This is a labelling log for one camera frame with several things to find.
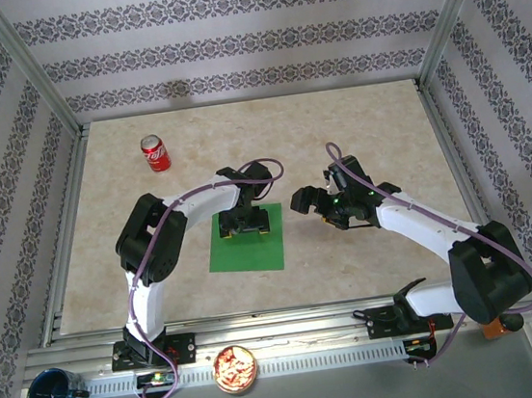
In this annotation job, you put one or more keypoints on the small controller board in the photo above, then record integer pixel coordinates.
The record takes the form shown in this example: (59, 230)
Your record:
(154, 380)
(420, 346)

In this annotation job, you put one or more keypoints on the orange jar with black cap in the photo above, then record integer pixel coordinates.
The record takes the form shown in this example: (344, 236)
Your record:
(493, 330)

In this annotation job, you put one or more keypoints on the red cola can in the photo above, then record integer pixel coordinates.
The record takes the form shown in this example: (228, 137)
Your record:
(156, 156)

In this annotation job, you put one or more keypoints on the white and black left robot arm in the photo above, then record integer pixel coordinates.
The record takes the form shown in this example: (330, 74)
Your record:
(148, 310)

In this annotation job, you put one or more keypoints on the round bowl of food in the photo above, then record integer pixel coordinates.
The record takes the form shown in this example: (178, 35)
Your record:
(234, 369)

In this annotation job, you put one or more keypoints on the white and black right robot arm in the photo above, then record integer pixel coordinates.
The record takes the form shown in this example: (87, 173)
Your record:
(410, 225)

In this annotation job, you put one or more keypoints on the blue mug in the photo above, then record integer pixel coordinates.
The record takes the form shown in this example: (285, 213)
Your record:
(52, 392)

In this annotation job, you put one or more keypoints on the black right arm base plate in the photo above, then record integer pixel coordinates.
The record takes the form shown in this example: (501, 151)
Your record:
(381, 323)

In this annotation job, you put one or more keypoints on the aluminium frame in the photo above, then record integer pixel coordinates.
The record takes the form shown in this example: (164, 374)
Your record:
(287, 332)

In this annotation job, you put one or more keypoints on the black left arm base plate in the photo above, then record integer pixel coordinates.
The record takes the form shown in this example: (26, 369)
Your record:
(182, 347)

